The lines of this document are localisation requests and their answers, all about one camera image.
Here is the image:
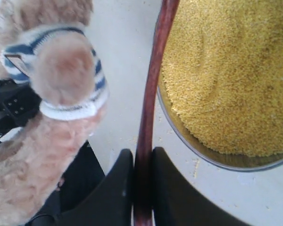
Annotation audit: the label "stainless steel bowl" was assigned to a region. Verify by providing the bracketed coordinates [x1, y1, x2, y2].
[158, 81, 283, 172]

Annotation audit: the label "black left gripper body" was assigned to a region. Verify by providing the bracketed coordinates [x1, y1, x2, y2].
[0, 80, 41, 143]

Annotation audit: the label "tan teddy bear striped sweater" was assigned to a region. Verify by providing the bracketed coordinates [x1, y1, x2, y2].
[0, 0, 109, 226]

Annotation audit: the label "dark wooden spoon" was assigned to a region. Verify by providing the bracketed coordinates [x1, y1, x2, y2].
[133, 0, 180, 226]

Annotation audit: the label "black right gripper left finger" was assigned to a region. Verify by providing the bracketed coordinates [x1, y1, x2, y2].
[30, 149, 133, 226]

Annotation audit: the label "yellow millet grains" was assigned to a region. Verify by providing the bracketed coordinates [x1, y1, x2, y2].
[161, 0, 283, 156]

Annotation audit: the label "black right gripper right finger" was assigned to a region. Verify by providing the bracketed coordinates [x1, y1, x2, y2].
[152, 147, 246, 226]

